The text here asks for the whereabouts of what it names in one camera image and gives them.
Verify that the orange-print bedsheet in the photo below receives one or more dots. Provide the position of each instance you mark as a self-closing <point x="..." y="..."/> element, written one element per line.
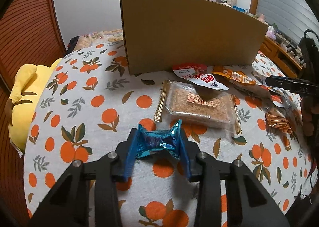
<point x="99" y="107"/>

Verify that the floral quilt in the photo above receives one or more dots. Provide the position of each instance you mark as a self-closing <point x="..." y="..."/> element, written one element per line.
<point x="99" y="37"/>

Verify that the wooden cabinet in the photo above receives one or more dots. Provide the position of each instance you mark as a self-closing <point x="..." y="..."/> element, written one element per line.
<point x="276" y="55"/>

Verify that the dark cloth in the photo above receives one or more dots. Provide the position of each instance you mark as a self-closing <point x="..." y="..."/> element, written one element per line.
<point x="304" y="209"/>

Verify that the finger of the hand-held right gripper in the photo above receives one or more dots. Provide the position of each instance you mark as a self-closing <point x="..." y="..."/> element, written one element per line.
<point x="289" y="83"/>

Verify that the grey slatted blind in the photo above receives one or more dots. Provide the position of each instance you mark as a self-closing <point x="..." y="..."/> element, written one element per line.
<point x="281" y="0"/>

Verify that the cardboard box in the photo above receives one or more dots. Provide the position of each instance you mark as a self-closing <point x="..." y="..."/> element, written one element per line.
<point x="189" y="35"/>

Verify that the white red snack packet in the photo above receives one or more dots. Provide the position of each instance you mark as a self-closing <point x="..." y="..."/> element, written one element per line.
<point x="199" y="76"/>

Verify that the orange snack packet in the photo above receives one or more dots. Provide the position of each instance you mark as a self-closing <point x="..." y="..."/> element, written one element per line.
<point x="234" y="75"/>

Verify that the copper foil candy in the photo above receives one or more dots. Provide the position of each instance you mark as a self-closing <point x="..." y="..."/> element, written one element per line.
<point x="278" y="122"/>

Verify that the yellow plush toy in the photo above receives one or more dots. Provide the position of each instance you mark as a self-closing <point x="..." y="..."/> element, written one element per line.
<point x="25" y="97"/>

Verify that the blue foil candy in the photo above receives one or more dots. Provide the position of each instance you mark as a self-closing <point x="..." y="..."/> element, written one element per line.
<point x="157" y="142"/>

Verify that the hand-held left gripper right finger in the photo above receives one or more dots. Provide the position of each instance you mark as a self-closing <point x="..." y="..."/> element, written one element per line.
<point x="185" y="157"/>

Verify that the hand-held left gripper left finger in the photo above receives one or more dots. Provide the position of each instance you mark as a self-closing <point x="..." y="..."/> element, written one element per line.
<point x="133" y="157"/>

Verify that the person's right hand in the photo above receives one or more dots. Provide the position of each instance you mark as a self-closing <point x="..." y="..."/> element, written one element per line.
<point x="310" y="114"/>

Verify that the clear-wrapped brown cake packet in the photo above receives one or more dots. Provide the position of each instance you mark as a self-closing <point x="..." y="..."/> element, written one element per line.
<point x="197" y="107"/>

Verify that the wooden slatted wardrobe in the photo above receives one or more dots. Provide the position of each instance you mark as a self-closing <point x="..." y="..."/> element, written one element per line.
<point x="30" y="30"/>

